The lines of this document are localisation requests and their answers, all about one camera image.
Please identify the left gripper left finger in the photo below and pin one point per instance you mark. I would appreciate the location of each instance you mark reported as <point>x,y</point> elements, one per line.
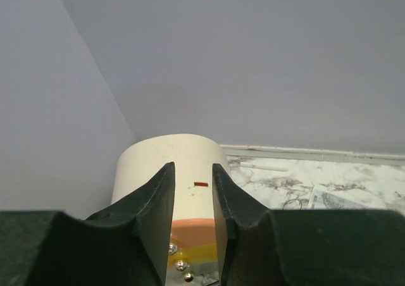
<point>134,234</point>

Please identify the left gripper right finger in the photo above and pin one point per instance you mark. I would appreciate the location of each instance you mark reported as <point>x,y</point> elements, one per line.
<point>243,233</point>

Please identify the white chalk stick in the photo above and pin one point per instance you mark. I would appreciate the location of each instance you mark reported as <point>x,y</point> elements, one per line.
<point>263,167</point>

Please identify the beige layered cylinder model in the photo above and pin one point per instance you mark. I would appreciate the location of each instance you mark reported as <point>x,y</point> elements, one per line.
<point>193,239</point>

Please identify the packaged protractor ruler set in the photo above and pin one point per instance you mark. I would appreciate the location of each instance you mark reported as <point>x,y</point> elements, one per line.
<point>336,197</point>

